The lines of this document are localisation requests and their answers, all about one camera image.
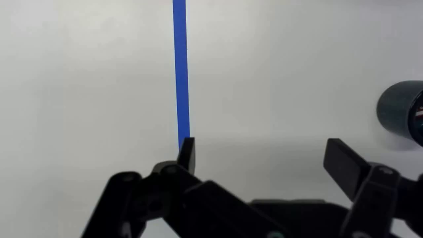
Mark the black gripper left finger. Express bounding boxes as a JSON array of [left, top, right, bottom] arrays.
[[82, 137, 282, 238]]

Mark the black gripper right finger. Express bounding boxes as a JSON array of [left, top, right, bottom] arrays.
[[322, 137, 423, 238]]

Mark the dark grey cup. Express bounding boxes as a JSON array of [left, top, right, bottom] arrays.
[[376, 81, 423, 145]]

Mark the blue tape strip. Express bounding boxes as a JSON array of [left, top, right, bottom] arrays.
[[171, 0, 190, 147]]

